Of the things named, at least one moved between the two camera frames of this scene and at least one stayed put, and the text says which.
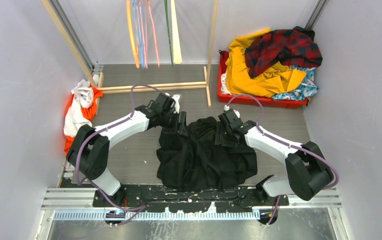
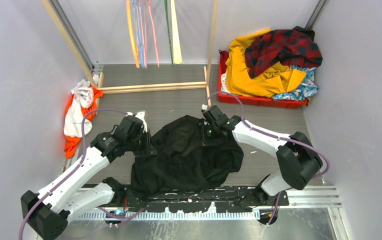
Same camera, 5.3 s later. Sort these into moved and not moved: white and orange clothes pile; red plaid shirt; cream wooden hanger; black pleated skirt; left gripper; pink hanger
Moved: left gripper; black pleated skirt
Not moved: white and orange clothes pile; red plaid shirt; cream wooden hanger; pink hanger
